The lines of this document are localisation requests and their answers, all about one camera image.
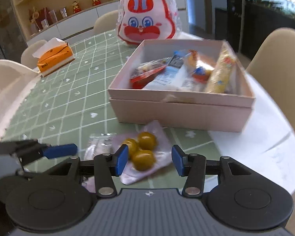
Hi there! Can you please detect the red white snack bag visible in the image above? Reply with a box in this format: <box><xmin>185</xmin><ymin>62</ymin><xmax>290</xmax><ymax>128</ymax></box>
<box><xmin>129</xmin><ymin>62</ymin><xmax>167</xmax><ymax>89</ymax></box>

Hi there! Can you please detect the pink cardboard gift box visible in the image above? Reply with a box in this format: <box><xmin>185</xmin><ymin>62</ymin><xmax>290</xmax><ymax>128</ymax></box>
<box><xmin>108</xmin><ymin>39</ymin><xmax>255</xmax><ymax>132</ymax></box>

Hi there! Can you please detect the small clear grey sachet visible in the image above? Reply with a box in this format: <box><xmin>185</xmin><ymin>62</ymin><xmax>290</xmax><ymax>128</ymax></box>
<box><xmin>84</xmin><ymin>133</ymin><xmax>116</xmax><ymax>160</ymax></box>

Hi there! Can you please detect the cream chair far left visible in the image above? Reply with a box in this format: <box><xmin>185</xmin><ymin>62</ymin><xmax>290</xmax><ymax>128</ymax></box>
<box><xmin>21</xmin><ymin>40</ymin><xmax>47</xmax><ymax>70</ymax></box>

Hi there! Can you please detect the round cake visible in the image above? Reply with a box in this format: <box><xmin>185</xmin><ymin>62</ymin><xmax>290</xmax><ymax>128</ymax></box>
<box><xmin>184</xmin><ymin>50</ymin><xmax>216</xmax><ymax>83</ymax></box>

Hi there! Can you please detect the cream chair far middle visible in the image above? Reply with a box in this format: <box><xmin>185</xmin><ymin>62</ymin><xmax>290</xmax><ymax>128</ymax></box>
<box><xmin>93</xmin><ymin>10</ymin><xmax>118</xmax><ymax>35</ymax></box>

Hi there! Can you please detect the cream chair right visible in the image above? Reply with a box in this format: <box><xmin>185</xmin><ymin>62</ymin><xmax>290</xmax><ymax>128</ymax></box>
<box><xmin>246</xmin><ymin>28</ymin><xmax>295</xmax><ymax>132</ymax></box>

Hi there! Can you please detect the cream chair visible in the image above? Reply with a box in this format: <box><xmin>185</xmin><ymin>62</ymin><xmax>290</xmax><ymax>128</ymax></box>
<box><xmin>246</xmin><ymin>28</ymin><xmax>295</xmax><ymax>132</ymax></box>
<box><xmin>21</xmin><ymin>40</ymin><xmax>47</xmax><ymax>70</ymax></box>
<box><xmin>0</xmin><ymin>59</ymin><xmax>39</xmax><ymax>94</ymax></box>
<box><xmin>93</xmin><ymin>10</ymin><xmax>118</xmax><ymax>35</ymax></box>

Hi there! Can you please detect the green plums vacuum pack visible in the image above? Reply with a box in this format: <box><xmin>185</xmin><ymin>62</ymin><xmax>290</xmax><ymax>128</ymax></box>
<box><xmin>112</xmin><ymin>120</ymin><xmax>172</xmax><ymax>185</ymax></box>

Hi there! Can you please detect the red white bunny plush bag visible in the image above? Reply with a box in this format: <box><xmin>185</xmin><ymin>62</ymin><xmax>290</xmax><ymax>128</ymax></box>
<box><xmin>116</xmin><ymin>0</ymin><xmax>182</xmax><ymax>45</ymax></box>

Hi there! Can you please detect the orange tissue box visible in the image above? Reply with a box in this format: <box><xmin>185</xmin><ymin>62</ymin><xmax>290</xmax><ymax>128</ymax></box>
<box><xmin>32</xmin><ymin>37</ymin><xmax>75</xmax><ymax>77</ymax></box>

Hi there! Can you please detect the wooden display shelf cabinet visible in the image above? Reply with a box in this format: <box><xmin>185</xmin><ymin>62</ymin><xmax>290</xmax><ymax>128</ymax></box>
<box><xmin>7</xmin><ymin>0</ymin><xmax>188</xmax><ymax>46</ymax></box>

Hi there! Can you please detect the blue white snack tube pack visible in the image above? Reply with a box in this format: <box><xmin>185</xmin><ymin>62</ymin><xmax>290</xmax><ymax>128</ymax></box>
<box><xmin>143</xmin><ymin>51</ymin><xmax>190</xmax><ymax>91</ymax></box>

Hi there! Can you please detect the green checked tablecloth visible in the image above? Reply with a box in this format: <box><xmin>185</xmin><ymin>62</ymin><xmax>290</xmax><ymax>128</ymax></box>
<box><xmin>2</xmin><ymin>30</ymin><xmax>219</xmax><ymax>190</ymax></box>

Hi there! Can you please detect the cream chair left near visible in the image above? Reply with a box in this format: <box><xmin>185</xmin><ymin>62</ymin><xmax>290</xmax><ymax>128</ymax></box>
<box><xmin>0</xmin><ymin>59</ymin><xmax>39</xmax><ymax>94</ymax></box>

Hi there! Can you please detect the long crispy rice bar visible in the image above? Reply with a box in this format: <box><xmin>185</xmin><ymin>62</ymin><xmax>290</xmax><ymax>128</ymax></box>
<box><xmin>204</xmin><ymin>41</ymin><xmax>236</xmax><ymax>94</ymax></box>

